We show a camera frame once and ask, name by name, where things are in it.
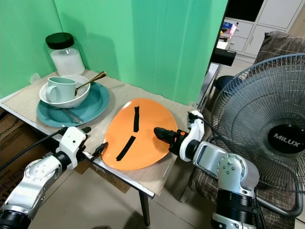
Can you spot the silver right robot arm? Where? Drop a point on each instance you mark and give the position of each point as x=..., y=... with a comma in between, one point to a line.
x=214, y=160

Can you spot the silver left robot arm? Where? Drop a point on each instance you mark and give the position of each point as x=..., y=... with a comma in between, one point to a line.
x=35, y=186

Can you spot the grey metal fork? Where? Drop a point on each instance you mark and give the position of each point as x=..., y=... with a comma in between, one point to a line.
x=73, y=116

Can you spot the teal round plate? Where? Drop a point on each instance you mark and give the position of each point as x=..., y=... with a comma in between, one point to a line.
x=93, y=109

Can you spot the black tape strip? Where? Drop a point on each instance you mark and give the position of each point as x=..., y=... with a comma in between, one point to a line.
x=136, y=119
x=126, y=148

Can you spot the orange plate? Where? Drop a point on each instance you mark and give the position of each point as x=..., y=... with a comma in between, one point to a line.
x=147, y=157

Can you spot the white ceramic bowl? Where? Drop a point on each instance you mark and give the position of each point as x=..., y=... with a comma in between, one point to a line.
x=62, y=104

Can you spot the clear plastic clip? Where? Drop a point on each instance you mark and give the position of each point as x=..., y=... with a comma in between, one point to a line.
x=35, y=78
x=192, y=104

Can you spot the pale green mug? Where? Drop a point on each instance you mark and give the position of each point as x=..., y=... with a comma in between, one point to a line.
x=63, y=90

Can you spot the gold metal spoon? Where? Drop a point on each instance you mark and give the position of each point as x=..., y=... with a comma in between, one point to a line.
x=97, y=77

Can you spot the glass jar with black lid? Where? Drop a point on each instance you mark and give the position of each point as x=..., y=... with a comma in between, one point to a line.
x=66, y=61

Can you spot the dark blue round bin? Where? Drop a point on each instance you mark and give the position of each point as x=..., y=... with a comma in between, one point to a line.
x=221, y=83

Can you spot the black metal table leg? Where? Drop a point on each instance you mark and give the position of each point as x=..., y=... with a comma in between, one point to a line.
x=144, y=210

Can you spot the large printed cardboard box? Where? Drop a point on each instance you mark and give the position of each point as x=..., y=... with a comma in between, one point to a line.
x=9, y=143

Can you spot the grey MILUX floor fan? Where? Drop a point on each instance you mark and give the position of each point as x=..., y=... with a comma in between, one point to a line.
x=252, y=95

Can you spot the green backdrop cloth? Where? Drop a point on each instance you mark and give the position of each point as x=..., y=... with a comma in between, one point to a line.
x=147, y=43

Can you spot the white cabinet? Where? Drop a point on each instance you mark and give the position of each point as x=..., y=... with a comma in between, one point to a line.
x=279, y=12

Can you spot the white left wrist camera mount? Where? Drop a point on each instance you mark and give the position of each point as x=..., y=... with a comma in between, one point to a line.
x=74, y=143

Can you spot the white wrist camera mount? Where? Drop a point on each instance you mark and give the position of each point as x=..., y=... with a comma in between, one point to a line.
x=74, y=143
x=195, y=129

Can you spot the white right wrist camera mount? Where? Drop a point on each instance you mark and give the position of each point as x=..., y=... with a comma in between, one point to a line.
x=195, y=129

